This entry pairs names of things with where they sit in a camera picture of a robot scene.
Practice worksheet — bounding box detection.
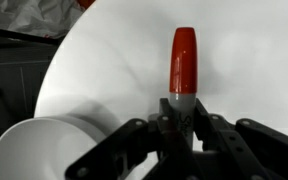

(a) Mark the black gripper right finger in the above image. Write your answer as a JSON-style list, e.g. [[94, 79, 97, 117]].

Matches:
[[194, 99, 288, 180]]

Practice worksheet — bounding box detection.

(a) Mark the red capped white marker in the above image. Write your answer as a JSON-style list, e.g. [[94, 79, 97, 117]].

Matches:
[[169, 27, 197, 147]]

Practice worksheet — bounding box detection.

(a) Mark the white crumpled plastic bag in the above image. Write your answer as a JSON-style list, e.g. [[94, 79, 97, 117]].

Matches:
[[0, 0, 84, 38]]

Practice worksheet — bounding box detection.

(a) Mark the white bowl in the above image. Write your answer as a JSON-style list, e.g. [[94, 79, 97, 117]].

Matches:
[[0, 116, 106, 180]]

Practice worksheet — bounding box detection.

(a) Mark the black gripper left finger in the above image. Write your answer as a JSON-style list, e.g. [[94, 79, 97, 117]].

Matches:
[[65, 98, 198, 180]]

